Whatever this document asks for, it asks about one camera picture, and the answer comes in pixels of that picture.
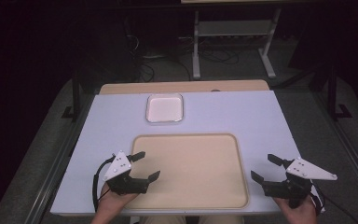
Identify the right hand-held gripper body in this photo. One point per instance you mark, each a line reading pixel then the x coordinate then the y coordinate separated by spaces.
pixel 297 180

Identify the white square dish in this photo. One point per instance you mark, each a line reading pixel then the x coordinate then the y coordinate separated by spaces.
pixel 164 108

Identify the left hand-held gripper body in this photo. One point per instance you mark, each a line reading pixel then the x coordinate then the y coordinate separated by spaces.
pixel 120 175

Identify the person's right hand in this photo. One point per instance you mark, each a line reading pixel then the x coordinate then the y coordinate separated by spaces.
pixel 296 211

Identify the white foam board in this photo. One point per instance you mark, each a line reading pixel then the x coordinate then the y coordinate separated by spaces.
pixel 236 115

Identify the person's left hand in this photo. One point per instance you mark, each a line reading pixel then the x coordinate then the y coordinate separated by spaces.
pixel 113 201

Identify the white metal stand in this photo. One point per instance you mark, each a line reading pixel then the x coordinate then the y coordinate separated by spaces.
pixel 234 37

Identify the beige plastic tray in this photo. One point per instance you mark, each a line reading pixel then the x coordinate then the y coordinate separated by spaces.
pixel 189 171

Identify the black metal stand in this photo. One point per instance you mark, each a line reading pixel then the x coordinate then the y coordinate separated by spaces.
pixel 335 96
pixel 73 99

